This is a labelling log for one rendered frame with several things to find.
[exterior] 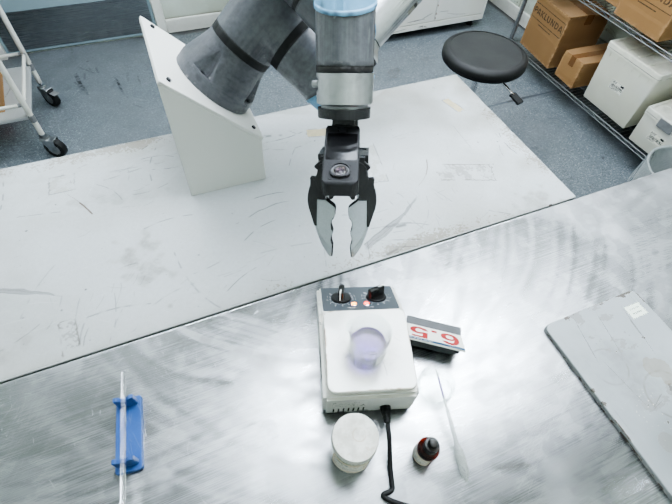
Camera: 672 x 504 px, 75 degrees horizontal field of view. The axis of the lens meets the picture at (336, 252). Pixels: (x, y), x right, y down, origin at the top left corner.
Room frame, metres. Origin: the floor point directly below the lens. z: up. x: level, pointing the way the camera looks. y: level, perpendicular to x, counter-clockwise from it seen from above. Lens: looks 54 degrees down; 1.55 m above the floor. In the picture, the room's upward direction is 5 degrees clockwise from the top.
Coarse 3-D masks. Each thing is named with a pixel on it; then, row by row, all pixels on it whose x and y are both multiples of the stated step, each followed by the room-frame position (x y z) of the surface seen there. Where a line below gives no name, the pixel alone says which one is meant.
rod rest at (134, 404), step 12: (132, 396) 0.18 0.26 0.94; (120, 408) 0.17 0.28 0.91; (132, 408) 0.17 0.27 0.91; (120, 420) 0.16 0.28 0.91; (132, 420) 0.16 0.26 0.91; (120, 432) 0.14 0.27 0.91; (132, 432) 0.14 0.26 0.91; (120, 444) 0.12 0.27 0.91; (132, 444) 0.13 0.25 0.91; (132, 456) 0.11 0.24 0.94; (132, 468) 0.10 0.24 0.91
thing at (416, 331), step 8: (408, 328) 0.33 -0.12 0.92; (416, 328) 0.33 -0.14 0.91; (424, 328) 0.33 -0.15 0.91; (416, 336) 0.31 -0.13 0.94; (424, 336) 0.31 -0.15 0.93; (432, 336) 0.31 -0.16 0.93; (440, 336) 0.32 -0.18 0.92; (448, 336) 0.32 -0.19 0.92; (456, 336) 0.32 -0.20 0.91; (448, 344) 0.30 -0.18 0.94; (456, 344) 0.30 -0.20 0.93
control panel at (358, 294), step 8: (328, 288) 0.38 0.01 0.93; (336, 288) 0.38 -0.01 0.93; (352, 288) 0.38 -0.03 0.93; (360, 288) 0.39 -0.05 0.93; (368, 288) 0.39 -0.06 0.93; (328, 296) 0.36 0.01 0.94; (352, 296) 0.36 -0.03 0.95; (360, 296) 0.36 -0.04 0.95; (392, 296) 0.37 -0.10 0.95; (328, 304) 0.34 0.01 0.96; (336, 304) 0.34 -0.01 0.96; (344, 304) 0.34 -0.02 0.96; (360, 304) 0.34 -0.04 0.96; (368, 304) 0.34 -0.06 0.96; (376, 304) 0.34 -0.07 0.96; (384, 304) 0.34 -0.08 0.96; (392, 304) 0.34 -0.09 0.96
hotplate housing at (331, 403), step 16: (320, 304) 0.34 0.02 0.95; (400, 304) 0.35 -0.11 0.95; (320, 320) 0.30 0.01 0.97; (320, 336) 0.28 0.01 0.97; (320, 352) 0.26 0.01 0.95; (320, 368) 0.25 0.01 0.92; (336, 400) 0.19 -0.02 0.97; (352, 400) 0.19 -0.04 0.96; (368, 400) 0.19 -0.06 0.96; (384, 400) 0.20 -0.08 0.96; (400, 400) 0.20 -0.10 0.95; (384, 416) 0.18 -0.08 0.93
